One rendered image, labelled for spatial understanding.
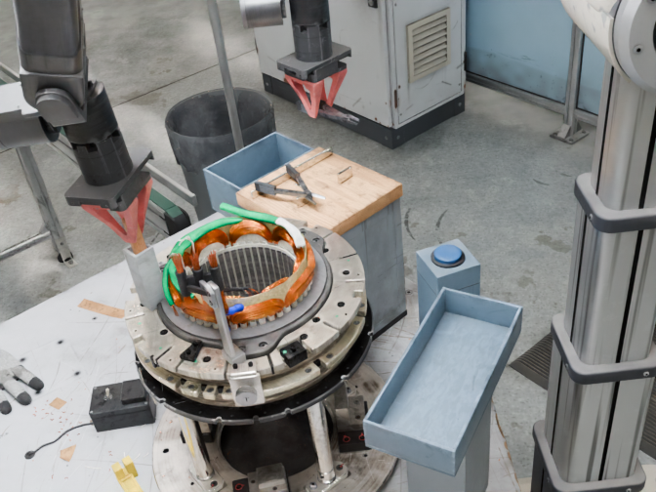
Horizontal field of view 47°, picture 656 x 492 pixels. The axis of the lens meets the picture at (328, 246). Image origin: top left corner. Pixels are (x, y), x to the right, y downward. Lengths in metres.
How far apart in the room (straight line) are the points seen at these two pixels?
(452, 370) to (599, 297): 0.22
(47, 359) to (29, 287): 1.61
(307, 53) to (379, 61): 2.15
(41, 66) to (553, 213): 2.49
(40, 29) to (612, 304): 0.76
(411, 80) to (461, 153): 0.39
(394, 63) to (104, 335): 2.11
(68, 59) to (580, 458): 0.93
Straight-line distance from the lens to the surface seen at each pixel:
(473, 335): 1.02
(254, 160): 1.42
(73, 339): 1.53
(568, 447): 1.27
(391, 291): 1.35
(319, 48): 1.16
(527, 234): 2.93
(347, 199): 1.21
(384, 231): 1.26
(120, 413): 1.30
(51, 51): 0.76
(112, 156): 0.88
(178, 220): 1.83
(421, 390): 0.95
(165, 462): 1.23
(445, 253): 1.12
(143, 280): 0.99
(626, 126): 0.93
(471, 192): 3.15
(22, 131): 0.88
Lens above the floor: 1.73
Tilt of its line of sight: 37 degrees down
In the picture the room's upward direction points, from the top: 7 degrees counter-clockwise
